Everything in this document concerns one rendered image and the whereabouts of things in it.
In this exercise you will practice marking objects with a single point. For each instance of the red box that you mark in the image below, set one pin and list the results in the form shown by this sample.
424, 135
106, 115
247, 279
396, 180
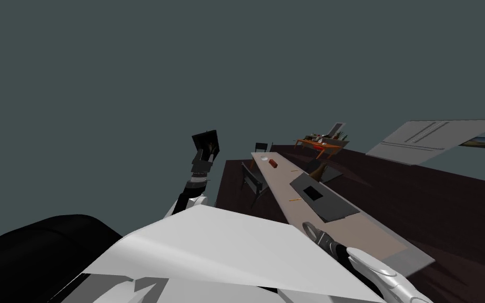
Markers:
273, 163

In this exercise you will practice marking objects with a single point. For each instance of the dark grey chair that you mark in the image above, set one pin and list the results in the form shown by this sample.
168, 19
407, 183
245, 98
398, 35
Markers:
251, 179

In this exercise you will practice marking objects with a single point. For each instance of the dark chair with brown seat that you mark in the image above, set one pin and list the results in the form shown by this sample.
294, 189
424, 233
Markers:
320, 170

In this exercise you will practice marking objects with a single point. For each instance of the long pale table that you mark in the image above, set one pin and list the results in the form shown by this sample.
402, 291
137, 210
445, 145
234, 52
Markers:
352, 235

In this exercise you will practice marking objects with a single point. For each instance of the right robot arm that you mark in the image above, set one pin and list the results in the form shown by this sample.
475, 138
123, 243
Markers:
377, 269

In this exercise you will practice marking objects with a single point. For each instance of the black flat rectangle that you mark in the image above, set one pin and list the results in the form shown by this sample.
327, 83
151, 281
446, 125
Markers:
312, 193

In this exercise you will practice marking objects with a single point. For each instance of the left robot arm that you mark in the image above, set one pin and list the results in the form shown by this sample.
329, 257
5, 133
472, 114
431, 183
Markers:
23, 261

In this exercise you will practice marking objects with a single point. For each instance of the grey panelled door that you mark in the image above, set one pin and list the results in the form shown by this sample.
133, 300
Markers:
427, 141

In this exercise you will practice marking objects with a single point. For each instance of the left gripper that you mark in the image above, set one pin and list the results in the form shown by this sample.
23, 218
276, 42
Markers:
205, 141

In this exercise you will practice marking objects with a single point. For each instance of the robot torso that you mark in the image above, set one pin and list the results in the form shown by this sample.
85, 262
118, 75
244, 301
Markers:
225, 252

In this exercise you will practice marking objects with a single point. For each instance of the dark grey mat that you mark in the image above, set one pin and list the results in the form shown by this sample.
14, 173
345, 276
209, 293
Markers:
336, 209

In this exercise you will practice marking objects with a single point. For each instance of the orange table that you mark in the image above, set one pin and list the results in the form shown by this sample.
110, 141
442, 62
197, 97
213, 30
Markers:
320, 145

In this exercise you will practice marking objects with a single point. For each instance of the black chair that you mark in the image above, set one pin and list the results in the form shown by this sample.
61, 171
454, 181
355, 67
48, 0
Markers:
261, 147

